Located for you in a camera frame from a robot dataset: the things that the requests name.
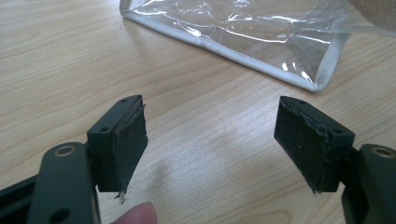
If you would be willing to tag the clear plastic bag white trim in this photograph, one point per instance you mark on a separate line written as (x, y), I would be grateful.
(249, 34)

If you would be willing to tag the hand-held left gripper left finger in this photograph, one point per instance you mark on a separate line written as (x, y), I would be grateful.
(118, 146)

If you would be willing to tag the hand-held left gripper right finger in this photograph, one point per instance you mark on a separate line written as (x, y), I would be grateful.
(308, 146)

